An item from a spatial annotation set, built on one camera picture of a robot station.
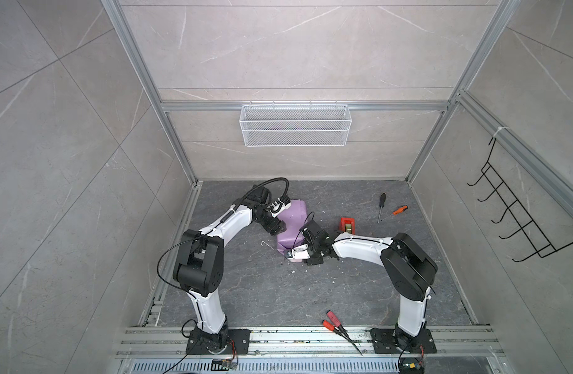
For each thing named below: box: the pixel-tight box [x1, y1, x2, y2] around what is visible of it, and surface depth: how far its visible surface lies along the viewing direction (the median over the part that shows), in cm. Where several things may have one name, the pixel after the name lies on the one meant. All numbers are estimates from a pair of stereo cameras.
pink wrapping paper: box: [277, 199, 309, 252], surface depth 93 cm
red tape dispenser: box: [338, 217, 356, 235], surface depth 97 cm
